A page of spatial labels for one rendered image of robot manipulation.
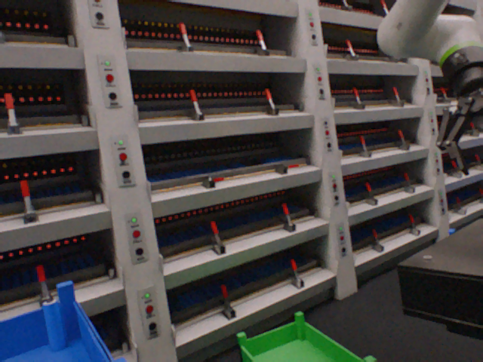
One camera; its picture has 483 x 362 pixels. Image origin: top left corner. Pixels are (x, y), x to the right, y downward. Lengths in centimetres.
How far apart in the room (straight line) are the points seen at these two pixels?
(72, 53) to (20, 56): 10
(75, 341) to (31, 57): 59
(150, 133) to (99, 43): 24
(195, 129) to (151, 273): 39
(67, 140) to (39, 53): 19
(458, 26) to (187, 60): 65
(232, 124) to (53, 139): 46
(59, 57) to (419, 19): 78
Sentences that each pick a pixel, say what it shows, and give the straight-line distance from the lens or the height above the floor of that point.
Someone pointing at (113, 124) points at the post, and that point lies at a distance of 87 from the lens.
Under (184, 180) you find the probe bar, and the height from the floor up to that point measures 50.
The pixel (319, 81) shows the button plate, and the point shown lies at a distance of 126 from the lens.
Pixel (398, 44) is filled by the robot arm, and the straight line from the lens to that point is 92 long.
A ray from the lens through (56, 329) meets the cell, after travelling 54.
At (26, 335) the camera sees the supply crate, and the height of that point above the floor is 35.
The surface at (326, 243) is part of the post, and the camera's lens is 128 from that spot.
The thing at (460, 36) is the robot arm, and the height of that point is 73.
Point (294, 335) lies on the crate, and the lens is 109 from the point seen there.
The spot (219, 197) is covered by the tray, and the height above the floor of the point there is 44.
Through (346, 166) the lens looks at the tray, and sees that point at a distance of 131.
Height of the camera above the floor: 53
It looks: 3 degrees down
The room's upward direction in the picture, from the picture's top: 9 degrees counter-clockwise
